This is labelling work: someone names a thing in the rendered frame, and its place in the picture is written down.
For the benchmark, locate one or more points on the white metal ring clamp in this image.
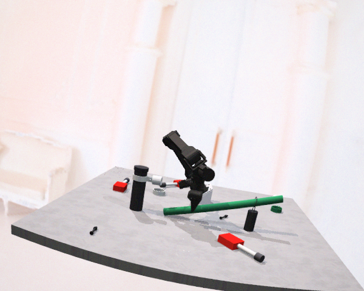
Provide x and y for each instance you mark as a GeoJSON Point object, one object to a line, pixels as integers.
{"type": "Point", "coordinates": [159, 192]}

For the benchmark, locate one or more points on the green ring with small tab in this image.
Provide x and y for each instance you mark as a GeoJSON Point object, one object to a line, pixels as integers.
{"type": "Point", "coordinates": [276, 209]}

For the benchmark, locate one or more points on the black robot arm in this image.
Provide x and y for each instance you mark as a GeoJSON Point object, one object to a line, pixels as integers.
{"type": "Point", "coordinates": [188, 156]}

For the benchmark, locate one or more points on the green cylinder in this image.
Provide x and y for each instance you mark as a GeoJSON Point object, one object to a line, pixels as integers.
{"type": "Point", "coordinates": [224, 206]}

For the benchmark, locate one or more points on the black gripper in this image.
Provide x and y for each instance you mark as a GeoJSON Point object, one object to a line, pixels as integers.
{"type": "Point", "coordinates": [195, 193]}

